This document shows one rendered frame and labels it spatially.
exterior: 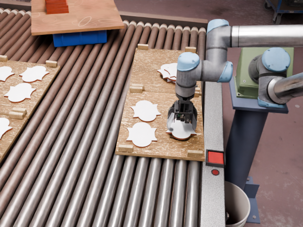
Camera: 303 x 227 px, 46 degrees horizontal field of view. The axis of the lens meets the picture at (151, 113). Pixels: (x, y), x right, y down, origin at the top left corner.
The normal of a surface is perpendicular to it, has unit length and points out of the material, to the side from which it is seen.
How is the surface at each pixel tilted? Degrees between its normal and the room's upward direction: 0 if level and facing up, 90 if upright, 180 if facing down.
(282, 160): 0
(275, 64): 38
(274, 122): 0
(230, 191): 87
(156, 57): 0
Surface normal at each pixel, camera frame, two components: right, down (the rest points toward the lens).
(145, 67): 0.04, -0.77
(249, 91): -0.10, 0.63
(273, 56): -0.04, -0.22
